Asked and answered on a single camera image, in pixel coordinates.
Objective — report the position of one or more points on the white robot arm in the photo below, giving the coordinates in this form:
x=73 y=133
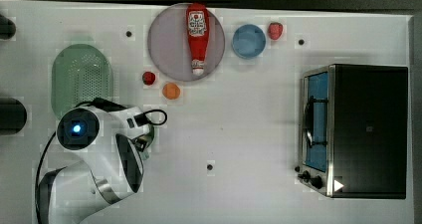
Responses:
x=110 y=168

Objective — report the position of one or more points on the orange plush fruit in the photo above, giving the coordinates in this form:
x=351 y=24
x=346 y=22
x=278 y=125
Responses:
x=171 y=91

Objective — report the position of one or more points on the dark red plush strawberry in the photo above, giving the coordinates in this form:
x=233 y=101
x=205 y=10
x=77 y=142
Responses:
x=148 y=78

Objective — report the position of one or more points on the blue bowl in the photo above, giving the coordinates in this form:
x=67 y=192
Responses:
x=249 y=41

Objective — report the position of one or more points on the grey round plate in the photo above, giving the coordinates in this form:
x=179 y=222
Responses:
x=168 y=47

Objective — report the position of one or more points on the red plush ketchup bottle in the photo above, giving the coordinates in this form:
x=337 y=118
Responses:
x=197 y=23

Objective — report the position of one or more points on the light red plush strawberry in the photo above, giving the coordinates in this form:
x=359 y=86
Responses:
x=275 y=30

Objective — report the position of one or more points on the green perforated colander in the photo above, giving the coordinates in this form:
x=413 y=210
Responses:
x=80 y=73

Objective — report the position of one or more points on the silver black toaster oven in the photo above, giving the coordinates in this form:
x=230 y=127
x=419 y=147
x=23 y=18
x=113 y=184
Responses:
x=354 y=131

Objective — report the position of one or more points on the black cylinder lower left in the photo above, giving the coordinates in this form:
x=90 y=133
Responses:
x=13 y=116

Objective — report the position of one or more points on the black cylinder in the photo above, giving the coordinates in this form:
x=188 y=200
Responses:
x=7 y=28
x=13 y=116

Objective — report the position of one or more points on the black cylinder upper left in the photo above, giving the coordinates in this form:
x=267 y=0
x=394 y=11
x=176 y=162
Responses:
x=7 y=28

